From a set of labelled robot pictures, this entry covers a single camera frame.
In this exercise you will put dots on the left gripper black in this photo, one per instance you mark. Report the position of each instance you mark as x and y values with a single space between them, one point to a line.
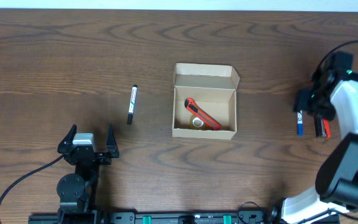
112 150

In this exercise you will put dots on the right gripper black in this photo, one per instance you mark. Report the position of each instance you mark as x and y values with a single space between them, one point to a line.
299 101

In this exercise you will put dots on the blue whiteboard marker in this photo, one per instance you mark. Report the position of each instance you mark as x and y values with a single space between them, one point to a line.
300 123

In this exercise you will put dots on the clear tape roll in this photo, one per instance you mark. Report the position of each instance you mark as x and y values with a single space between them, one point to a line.
196 123

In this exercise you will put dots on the orange utility knife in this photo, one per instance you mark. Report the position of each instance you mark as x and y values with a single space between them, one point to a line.
208 120

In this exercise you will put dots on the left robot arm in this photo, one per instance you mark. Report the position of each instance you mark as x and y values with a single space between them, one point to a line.
77 191

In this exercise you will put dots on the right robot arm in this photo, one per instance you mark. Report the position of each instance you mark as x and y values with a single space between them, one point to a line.
334 94

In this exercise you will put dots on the black green whiteboard marker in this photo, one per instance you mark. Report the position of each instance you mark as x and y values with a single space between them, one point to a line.
132 104

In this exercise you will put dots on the open cardboard box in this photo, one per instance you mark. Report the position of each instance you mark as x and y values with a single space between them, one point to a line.
213 88

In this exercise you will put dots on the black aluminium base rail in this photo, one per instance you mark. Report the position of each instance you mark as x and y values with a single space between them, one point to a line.
252 216

